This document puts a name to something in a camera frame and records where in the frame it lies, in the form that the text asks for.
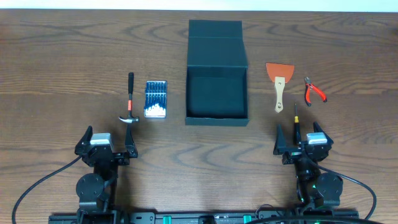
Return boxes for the black handled claw hammer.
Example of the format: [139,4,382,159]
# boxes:
[119,72,139,124]

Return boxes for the orange scraper wooden handle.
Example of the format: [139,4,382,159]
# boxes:
[266,62,294,113]

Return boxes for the black open gift box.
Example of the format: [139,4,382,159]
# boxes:
[185,20,249,126]

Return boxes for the red black handled pliers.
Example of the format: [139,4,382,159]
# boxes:
[303,76,328,108]

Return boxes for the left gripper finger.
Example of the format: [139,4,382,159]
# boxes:
[124,124,135,151]
[76,126,93,149]

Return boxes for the clear blue precision screwdriver case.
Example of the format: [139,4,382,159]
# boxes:
[144,80,167,119]

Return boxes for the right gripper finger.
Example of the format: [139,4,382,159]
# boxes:
[274,124,287,149]
[313,122,329,140]

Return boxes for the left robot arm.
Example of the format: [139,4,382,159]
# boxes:
[75,124,138,224]

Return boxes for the black yellow screwdriver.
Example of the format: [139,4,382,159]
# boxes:
[294,104,302,145]

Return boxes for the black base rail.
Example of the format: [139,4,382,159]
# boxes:
[48,210,360,224]

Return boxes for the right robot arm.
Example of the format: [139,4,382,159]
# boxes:
[273,122,343,215]

